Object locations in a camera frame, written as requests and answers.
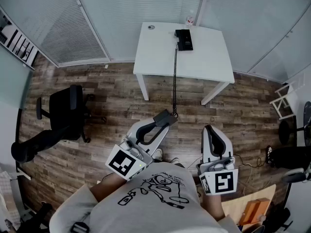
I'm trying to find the light wooden board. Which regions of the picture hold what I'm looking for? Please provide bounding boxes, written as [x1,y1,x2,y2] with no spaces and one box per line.
[221,184,277,233]

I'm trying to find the white wall shelf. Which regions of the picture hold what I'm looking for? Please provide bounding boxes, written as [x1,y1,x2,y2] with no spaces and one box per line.
[0,23,39,70]

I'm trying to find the person's right forearm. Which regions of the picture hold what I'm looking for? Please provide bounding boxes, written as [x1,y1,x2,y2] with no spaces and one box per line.
[201,194,226,222]

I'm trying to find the round black side table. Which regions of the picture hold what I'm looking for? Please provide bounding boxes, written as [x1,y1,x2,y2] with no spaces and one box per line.
[278,100,311,148]

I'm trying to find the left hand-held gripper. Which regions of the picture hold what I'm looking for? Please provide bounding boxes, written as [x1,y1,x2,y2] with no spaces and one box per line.
[105,118,173,181]

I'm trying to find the black office chair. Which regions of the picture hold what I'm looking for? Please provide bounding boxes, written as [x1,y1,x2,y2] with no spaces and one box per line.
[10,84,96,164]

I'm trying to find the black desk telephone base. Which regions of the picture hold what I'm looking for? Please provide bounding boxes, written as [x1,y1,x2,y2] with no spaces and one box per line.
[174,29,194,52]

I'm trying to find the black telephone handset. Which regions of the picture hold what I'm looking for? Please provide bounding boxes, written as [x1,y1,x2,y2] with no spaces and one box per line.
[153,109,179,129]

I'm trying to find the silver chair base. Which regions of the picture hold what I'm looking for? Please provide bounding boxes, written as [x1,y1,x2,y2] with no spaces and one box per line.
[281,166,311,184]

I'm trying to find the person's left forearm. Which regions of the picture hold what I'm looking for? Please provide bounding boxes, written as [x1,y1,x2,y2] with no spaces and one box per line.
[89,172,129,203]

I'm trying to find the white folding rack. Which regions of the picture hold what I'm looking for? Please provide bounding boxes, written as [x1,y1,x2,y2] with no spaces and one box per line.
[269,80,305,121]

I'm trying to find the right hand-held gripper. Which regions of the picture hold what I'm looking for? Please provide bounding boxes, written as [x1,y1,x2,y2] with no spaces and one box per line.
[196,125,239,196]

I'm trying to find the black strap buckle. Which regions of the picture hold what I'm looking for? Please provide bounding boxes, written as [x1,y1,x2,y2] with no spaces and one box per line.
[70,222,90,233]

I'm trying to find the orange box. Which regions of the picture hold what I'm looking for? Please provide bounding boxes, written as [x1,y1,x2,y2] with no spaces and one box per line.
[239,198,271,226]

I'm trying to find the black floor cable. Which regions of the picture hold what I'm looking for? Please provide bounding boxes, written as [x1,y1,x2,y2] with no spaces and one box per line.
[232,153,263,169]

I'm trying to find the person's white printed shirt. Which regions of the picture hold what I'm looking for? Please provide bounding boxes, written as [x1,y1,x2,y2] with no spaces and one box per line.
[49,161,242,233]

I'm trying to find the white table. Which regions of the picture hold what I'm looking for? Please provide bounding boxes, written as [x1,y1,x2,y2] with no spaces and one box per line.
[133,21,236,106]

